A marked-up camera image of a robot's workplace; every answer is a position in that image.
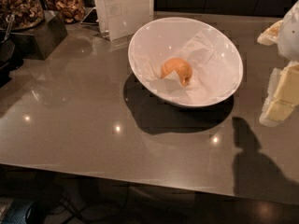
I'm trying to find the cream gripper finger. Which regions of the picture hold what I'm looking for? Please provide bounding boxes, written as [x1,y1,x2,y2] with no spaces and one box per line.
[259,61,299,127]
[257,21,283,46]

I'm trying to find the orange fruit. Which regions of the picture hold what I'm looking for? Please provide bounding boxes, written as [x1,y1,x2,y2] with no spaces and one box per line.
[161,58,192,87]

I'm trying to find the clear acrylic sign holder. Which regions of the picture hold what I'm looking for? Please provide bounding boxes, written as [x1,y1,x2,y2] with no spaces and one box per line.
[94,0,154,42]

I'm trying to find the white tilted bowl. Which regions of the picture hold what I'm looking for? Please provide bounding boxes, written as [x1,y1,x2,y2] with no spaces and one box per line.
[127,16,244,108]

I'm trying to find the glass jar of nuts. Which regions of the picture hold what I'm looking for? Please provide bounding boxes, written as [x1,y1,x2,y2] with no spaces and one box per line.
[0,0,45,31]

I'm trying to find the white paper napkin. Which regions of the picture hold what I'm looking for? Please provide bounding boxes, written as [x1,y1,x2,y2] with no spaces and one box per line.
[130,28,241,105]

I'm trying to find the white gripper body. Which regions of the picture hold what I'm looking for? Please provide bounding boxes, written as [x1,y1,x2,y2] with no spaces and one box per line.
[278,0,299,61]

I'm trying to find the metal serving tongs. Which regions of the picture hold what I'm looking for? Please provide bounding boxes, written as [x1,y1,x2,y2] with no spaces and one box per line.
[3,14,15,42]

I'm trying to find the bowl of dried snacks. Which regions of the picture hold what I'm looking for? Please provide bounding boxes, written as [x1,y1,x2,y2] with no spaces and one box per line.
[46,0,85,23]

